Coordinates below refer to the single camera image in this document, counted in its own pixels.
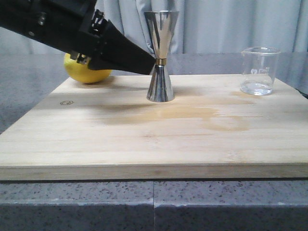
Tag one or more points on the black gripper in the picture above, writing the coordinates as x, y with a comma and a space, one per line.
71, 26

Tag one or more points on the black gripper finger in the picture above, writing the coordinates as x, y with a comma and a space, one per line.
114, 51

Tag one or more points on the steel double jigger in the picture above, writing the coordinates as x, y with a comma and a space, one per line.
161, 25

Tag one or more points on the glass measuring beaker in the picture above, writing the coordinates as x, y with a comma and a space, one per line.
259, 70

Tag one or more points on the yellow lemon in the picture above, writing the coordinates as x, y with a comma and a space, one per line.
81, 73

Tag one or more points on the wooden cutting board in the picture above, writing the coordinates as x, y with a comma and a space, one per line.
110, 131

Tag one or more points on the grey curtain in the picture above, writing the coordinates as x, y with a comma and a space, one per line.
216, 26

